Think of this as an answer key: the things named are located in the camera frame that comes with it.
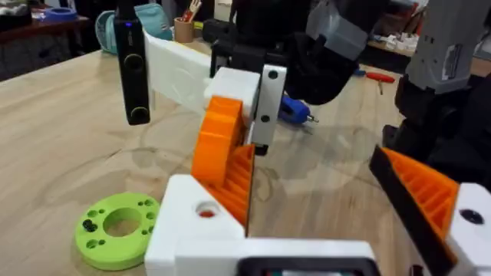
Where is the brown pen cup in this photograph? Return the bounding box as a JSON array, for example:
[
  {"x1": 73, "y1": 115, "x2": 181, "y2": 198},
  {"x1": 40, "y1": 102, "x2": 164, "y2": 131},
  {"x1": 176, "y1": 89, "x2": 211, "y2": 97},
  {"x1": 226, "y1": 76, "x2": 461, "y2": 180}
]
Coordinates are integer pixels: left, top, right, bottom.
[{"x1": 173, "y1": 16, "x2": 196, "y2": 44}]

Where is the blue tape roll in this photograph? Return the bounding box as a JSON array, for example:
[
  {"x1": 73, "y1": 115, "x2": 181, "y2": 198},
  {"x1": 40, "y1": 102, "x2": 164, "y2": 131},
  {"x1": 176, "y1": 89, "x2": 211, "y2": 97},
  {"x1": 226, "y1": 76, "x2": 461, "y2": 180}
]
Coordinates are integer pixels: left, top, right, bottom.
[{"x1": 43, "y1": 6, "x2": 78, "y2": 24}]

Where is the teal soft bag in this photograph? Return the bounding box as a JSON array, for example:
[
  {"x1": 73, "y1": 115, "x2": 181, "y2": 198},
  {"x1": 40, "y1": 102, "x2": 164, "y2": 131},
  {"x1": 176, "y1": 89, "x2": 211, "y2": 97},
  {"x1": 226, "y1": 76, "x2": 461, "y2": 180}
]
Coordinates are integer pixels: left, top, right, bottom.
[{"x1": 94, "y1": 2, "x2": 174, "y2": 55}]

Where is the orange white left gripper right finger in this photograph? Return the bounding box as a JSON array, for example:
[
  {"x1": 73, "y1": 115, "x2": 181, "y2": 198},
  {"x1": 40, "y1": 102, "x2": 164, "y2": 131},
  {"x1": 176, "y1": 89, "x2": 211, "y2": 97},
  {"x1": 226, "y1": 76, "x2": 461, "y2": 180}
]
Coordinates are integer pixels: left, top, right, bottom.
[{"x1": 368, "y1": 145, "x2": 491, "y2": 276}]

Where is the blue electric screwdriver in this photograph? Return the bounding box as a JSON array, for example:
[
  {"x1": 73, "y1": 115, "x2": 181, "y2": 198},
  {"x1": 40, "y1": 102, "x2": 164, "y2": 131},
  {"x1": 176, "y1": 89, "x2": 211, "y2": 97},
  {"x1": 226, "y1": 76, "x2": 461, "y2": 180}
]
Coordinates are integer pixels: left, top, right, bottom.
[{"x1": 278, "y1": 94, "x2": 320, "y2": 126}]

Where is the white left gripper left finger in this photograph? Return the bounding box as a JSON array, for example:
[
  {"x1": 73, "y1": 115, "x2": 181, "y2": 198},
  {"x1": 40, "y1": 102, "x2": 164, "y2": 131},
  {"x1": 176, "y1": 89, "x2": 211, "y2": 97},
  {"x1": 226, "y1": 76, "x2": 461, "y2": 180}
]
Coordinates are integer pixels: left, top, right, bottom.
[{"x1": 143, "y1": 174, "x2": 247, "y2": 276}]

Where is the green disc with holes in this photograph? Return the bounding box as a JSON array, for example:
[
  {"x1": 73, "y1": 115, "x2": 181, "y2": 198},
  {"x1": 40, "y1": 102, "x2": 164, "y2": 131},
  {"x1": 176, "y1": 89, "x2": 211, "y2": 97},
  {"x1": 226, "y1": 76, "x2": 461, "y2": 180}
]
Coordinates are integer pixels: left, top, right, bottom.
[{"x1": 74, "y1": 191, "x2": 161, "y2": 271}]

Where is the orange ribbed wedge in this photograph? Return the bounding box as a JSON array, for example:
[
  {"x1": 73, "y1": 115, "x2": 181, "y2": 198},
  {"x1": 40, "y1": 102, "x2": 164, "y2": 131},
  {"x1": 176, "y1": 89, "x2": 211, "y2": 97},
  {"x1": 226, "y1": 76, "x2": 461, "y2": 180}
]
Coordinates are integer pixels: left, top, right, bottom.
[{"x1": 203, "y1": 143, "x2": 257, "y2": 237}]

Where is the red-handled tool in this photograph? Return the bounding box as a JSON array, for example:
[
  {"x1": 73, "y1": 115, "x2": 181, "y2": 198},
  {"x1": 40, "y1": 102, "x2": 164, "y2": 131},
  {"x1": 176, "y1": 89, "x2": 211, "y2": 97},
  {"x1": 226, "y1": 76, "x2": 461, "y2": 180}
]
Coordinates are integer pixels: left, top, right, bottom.
[{"x1": 365, "y1": 71, "x2": 397, "y2": 96}]

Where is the dark wooden side table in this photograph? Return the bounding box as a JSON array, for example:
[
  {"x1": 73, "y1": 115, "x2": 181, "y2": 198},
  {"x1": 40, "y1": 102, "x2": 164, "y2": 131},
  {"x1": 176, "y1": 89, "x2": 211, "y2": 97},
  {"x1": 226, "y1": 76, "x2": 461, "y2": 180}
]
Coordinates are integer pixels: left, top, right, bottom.
[{"x1": 0, "y1": 15, "x2": 91, "y2": 45}]

